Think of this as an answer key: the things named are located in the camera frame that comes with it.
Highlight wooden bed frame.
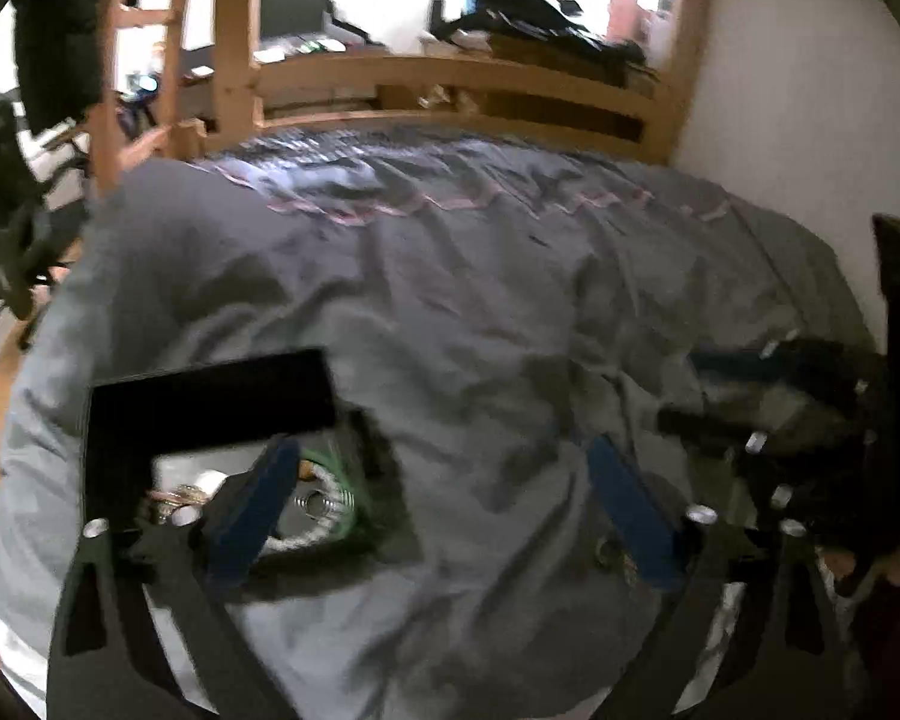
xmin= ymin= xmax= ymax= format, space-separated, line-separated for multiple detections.
xmin=86 ymin=0 xmax=721 ymax=200

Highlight black computer monitor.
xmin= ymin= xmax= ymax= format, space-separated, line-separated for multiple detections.
xmin=258 ymin=0 xmax=329 ymax=40

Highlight black hanging jacket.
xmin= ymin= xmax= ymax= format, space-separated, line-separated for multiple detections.
xmin=9 ymin=0 xmax=117 ymax=132

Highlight green jade bangle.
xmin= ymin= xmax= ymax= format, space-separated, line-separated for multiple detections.
xmin=300 ymin=444 xmax=380 ymax=545

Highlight black office chair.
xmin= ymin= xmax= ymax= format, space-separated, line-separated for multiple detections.
xmin=0 ymin=81 xmax=91 ymax=350

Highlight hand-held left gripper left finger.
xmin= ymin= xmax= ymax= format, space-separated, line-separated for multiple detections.
xmin=45 ymin=433 xmax=305 ymax=720

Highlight grey green bead bracelet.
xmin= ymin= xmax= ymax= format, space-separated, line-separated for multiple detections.
xmin=259 ymin=461 xmax=357 ymax=557

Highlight checkered bed sheet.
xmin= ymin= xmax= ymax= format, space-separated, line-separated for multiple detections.
xmin=195 ymin=126 xmax=616 ymax=188

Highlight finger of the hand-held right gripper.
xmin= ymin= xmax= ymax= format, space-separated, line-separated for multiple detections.
xmin=655 ymin=403 xmax=803 ymax=462
xmin=688 ymin=336 xmax=871 ymax=410

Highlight pale bead bracelet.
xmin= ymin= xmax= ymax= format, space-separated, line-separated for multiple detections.
xmin=147 ymin=481 xmax=222 ymax=526

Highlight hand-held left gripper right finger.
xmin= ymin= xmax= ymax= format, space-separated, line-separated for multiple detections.
xmin=583 ymin=435 xmax=850 ymax=720

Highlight grey and white striped duvet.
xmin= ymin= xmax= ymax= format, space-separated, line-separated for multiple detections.
xmin=0 ymin=141 xmax=882 ymax=720

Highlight black box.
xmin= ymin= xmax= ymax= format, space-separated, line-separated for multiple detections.
xmin=81 ymin=347 xmax=425 ymax=567

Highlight small green ring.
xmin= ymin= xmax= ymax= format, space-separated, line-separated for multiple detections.
xmin=595 ymin=538 xmax=640 ymax=580

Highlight pile of dark clothes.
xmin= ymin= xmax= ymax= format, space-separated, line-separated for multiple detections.
xmin=429 ymin=0 xmax=650 ymax=70

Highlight wooden ladder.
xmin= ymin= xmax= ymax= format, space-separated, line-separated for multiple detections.
xmin=88 ymin=0 xmax=200 ymax=196

